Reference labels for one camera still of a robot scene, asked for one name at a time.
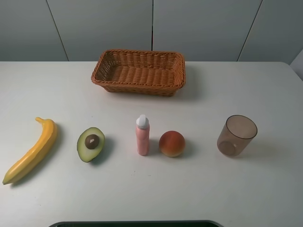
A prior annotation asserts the halved avocado with pit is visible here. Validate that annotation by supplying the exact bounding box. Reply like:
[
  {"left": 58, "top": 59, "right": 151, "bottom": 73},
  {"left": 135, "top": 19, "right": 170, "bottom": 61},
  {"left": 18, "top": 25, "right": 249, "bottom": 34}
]
[{"left": 77, "top": 127, "right": 105, "bottom": 163}]

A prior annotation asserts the brown wicker basket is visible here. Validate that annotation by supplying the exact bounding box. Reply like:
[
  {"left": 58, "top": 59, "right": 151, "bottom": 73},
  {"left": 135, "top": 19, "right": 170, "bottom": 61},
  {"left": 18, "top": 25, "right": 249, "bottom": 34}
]
[{"left": 91, "top": 49, "right": 186, "bottom": 96}]

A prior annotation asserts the pink bottle white cap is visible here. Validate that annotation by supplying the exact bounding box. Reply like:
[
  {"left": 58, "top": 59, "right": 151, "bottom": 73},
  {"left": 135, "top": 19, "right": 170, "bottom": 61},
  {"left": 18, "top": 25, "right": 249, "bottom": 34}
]
[{"left": 136, "top": 114, "right": 150, "bottom": 156}]

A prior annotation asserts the red orange peach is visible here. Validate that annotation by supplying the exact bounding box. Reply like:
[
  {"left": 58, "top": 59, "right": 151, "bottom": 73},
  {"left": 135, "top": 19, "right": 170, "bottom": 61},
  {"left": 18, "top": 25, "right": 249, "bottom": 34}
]
[{"left": 159, "top": 131, "right": 186, "bottom": 157}]

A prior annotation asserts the brown translucent plastic cup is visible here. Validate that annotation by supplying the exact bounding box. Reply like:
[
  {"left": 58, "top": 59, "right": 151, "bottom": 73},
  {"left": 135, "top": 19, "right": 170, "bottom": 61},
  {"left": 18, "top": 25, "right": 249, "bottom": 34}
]
[{"left": 217, "top": 114, "right": 258, "bottom": 157}]

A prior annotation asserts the black tray edge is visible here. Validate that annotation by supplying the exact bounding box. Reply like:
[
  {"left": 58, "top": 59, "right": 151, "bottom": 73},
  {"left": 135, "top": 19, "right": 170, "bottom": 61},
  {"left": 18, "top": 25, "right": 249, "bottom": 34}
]
[{"left": 50, "top": 220, "right": 222, "bottom": 227}]

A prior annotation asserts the yellow banana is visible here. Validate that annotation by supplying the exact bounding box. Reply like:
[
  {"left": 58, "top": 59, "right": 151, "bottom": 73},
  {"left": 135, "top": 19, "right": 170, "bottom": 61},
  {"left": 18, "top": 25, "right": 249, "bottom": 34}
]
[{"left": 2, "top": 117, "right": 58, "bottom": 185}]

